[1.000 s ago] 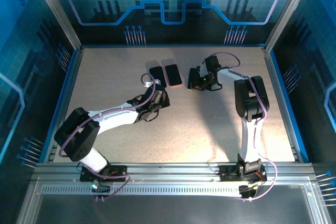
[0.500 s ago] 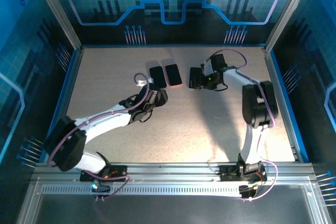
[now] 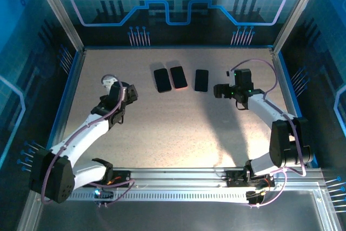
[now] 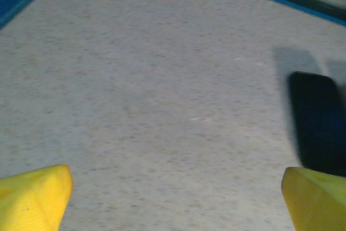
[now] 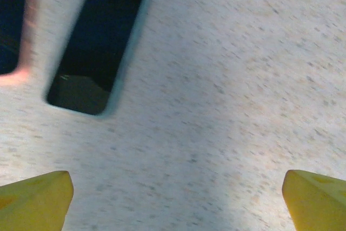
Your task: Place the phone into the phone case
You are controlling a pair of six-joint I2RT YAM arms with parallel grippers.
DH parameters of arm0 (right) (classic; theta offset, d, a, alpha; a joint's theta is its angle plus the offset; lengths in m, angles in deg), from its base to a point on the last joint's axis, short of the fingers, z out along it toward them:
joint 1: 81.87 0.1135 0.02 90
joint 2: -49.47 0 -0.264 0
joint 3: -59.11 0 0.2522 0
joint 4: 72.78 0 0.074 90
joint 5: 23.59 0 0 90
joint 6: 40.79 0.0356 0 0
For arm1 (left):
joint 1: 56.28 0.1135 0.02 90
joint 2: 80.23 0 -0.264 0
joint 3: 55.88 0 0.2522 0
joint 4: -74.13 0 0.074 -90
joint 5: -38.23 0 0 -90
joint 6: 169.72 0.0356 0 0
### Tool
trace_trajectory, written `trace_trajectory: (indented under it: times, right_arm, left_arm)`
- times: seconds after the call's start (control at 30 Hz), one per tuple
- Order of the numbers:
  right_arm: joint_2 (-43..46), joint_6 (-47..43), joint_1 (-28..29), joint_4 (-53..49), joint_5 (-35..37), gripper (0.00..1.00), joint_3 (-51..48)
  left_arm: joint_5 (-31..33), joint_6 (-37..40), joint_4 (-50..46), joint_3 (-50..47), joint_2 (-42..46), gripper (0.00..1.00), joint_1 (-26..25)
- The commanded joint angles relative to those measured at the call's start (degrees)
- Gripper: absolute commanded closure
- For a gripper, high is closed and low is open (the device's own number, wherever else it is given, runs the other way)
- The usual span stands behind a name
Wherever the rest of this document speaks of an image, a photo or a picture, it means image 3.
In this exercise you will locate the black smartphone with pink rim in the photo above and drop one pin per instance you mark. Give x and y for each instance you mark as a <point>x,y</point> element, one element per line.
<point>201,80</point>

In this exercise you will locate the black smartphone with blue rim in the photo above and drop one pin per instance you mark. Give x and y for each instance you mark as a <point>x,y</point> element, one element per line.
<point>162,80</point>

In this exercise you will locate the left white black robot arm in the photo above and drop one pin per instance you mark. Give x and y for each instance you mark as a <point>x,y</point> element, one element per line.
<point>81,140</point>

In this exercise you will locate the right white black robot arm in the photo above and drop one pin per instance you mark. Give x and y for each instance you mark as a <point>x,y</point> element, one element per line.
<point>262,106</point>

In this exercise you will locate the steel sheet plate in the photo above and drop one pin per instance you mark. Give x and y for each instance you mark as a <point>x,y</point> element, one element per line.
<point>175,217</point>

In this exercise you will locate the aluminium side rail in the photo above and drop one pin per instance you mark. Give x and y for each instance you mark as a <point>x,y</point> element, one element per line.
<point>283,79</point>
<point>76,74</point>

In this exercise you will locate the thin aluminium cross rail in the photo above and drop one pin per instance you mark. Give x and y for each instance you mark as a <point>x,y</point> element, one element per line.
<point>175,48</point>

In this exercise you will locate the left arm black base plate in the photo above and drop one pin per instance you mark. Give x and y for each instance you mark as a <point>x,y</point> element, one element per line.
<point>125,177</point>

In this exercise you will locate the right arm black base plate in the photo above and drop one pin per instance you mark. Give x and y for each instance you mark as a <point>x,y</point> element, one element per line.
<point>232,179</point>

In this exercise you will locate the aluminium frame post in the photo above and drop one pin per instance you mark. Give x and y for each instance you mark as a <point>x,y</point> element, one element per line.
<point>62,17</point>
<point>296,12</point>

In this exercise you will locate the wide aluminium mounting rail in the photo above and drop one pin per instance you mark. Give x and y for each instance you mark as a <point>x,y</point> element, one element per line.
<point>175,175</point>

